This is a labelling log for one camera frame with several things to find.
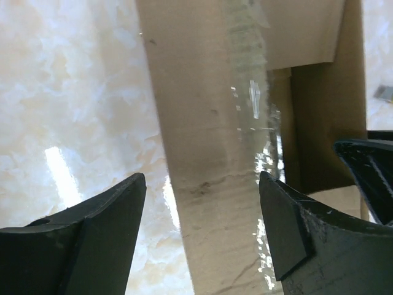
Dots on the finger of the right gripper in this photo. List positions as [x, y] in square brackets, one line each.
[370, 163]

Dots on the brown cardboard express box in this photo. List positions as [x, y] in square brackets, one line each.
[243, 87]

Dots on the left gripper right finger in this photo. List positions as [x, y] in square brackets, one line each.
[317, 249]

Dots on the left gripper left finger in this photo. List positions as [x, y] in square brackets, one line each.
[85, 249]

